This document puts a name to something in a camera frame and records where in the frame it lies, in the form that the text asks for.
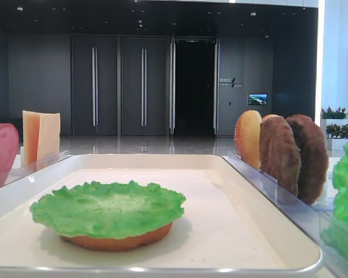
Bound green lettuce leaf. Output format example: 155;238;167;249
322;142;348;260
30;181;186;239

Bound front brown meat patty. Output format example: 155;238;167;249
259;116;301;196

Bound brown meat patty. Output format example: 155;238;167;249
286;114;329;204
259;116;301;196

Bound round bread slice on tray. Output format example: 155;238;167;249
60;222;173;252

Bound pale cheese slice inner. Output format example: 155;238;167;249
37;113;61;170

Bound rear brown meat patty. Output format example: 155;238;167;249
286;114;329;204

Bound orange cheese slice outer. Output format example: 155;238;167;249
22;111;40;165

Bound red tomato slice outer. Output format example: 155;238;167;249
0;123;19;174

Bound golden bun slice inner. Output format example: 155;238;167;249
234;110;262;169

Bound dark double door middle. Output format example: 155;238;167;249
121;38;166;136

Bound dark double door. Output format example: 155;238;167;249
121;38;166;136
72;36;117;136

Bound white rectangular tray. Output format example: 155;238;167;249
0;154;324;277

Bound dark double door left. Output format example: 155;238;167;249
72;36;117;136

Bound clear acrylic rack left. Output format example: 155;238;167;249
0;151;70;188

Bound clear acrylic rack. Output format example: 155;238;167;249
0;151;70;188
224;151;348;277

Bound flower planter box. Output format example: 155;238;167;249
321;107;348;151

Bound clear acrylic rack right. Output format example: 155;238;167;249
224;151;348;277

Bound wall display screen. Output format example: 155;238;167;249
248;94;268;105

